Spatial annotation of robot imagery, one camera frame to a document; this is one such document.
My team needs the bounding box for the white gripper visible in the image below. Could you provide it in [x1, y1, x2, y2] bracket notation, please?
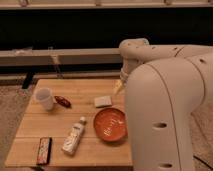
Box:
[113, 61, 134, 95]

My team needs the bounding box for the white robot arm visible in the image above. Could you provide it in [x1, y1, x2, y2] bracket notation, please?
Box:
[119, 38, 213, 171]

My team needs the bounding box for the white sponge block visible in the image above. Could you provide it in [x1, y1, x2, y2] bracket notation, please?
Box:
[94, 96, 112, 108]

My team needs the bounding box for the orange round bowl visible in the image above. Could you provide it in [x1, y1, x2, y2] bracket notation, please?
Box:
[93, 108, 127, 142]

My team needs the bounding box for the white plastic cup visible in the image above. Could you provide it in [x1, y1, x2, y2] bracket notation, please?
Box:
[34, 88, 54, 111]

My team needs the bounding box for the white plastic bottle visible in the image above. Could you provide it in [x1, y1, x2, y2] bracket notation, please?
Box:
[62, 117, 86, 155]

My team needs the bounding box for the dark rectangular snack bar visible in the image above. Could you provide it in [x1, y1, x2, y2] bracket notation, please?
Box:
[37, 137, 52, 165]

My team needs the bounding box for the grey bench rail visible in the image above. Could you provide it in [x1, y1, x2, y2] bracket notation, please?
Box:
[0, 48, 122, 66]

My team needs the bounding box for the black cable on floor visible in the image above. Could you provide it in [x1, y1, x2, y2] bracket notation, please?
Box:
[193, 154, 213, 170]

